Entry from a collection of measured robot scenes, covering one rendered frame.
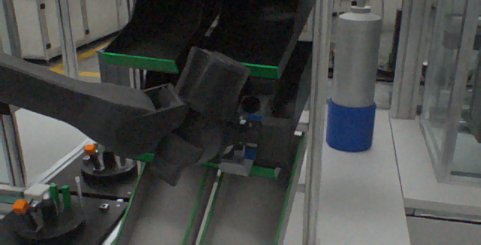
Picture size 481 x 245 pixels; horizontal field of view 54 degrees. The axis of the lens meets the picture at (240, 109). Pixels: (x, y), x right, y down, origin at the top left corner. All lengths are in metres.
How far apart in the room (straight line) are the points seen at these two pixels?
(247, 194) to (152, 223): 0.18
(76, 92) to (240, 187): 0.47
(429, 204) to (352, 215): 0.24
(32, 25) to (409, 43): 4.98
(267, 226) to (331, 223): 0.41
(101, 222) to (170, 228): 0.22
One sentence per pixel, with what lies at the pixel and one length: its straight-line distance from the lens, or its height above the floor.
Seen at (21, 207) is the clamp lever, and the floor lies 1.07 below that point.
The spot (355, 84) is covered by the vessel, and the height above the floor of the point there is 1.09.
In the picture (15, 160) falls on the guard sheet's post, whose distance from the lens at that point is 1.25.
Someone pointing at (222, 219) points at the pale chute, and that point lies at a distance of 0.88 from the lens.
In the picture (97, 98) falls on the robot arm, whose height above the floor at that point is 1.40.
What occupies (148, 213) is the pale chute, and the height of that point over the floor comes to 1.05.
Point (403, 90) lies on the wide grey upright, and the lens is 1.90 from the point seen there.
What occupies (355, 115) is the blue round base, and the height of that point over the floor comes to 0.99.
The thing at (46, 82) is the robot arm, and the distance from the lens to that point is 0.48.
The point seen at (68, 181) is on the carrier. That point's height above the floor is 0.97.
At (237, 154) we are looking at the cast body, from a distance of 0.67.
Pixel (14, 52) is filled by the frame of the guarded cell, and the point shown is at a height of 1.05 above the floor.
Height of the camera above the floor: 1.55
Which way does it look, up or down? 21 degrees down
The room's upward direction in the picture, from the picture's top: straight up
